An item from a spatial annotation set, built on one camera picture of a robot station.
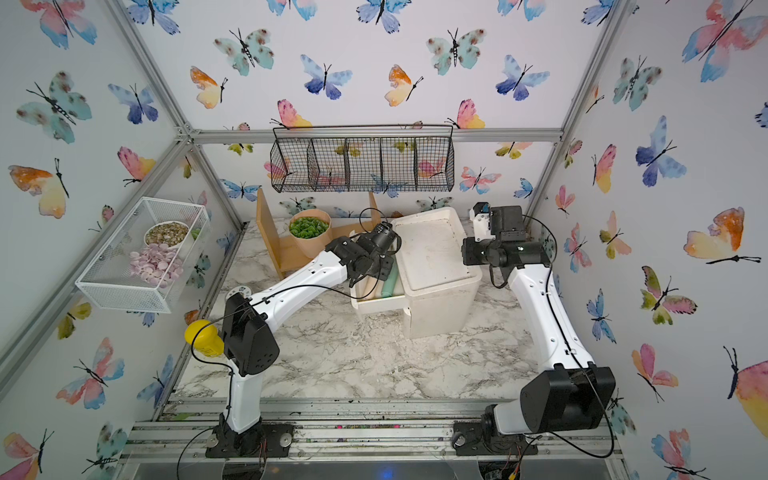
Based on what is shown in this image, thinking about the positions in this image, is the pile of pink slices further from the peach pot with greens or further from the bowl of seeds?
the peach pot with greens

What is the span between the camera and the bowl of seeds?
2.30 feet

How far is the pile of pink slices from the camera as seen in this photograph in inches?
25.0

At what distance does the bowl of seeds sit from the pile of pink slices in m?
0.04
